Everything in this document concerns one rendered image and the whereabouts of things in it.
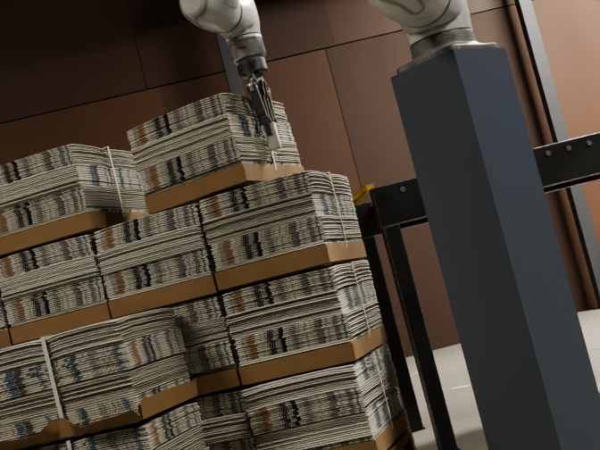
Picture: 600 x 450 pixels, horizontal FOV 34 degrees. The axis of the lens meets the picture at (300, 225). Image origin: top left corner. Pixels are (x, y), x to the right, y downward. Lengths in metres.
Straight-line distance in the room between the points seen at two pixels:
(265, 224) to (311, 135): 3.82
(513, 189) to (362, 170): 3.86
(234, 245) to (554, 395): 0.80
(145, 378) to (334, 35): 4.32
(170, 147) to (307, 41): 3.86
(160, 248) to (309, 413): 0.53
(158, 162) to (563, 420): 1.13
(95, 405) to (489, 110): 1.09
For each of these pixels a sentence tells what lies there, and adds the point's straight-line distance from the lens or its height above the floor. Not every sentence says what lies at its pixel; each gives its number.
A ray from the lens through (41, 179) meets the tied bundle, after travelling 2.53.
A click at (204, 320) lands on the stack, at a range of 2.35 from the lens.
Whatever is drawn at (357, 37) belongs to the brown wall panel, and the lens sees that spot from 6.25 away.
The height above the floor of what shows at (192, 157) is 0.94.
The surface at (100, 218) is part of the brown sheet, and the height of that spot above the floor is 0.86.
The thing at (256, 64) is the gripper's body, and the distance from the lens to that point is 2.48.
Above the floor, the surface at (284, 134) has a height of 0.98.
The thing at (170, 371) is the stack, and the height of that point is 0.45.
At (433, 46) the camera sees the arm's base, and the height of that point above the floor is 1.03.
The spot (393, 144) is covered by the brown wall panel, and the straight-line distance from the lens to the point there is 6.13.
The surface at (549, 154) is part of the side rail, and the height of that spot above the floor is 0.77.
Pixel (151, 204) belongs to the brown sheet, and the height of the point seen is 0.86.
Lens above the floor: 0.56
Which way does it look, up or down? 4 degrees up
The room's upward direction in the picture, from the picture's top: 14 degrees counter-clockwise
